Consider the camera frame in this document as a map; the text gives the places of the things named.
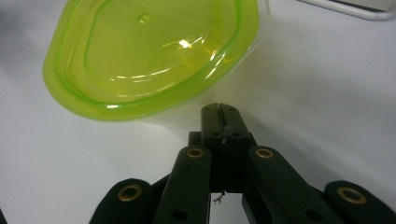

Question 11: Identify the yellow-green lidded plastic container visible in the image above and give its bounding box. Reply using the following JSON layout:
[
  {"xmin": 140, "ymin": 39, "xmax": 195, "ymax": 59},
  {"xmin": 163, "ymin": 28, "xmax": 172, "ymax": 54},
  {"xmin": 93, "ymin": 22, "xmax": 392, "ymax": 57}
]
[{"xmin": 42, "ymin": 0, "xmax": 271, "ymax": 125}]

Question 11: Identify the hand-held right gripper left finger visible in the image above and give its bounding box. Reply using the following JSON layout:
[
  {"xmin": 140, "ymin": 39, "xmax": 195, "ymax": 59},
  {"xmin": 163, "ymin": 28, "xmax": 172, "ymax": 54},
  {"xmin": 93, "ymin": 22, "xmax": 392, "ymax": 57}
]
[{"xmin": 188, "ymin": 103, "xmax": 223, "ymax": 193}]

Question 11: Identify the white wire shelf rack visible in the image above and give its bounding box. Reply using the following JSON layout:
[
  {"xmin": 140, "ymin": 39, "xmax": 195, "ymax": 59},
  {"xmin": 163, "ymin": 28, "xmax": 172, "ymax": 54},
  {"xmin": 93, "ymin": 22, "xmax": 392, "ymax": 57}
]
[{"xmin": 295, "ymin": 0, "xmax": 396, "ymax": 22}]

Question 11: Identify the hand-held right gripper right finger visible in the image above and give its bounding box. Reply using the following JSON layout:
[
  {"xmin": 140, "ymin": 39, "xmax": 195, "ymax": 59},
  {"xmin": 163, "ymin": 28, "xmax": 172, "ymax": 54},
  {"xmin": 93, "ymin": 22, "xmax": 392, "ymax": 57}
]
[{"xmin": 220, "ymin": 103, "xmax": 258, "ymax": 193}]

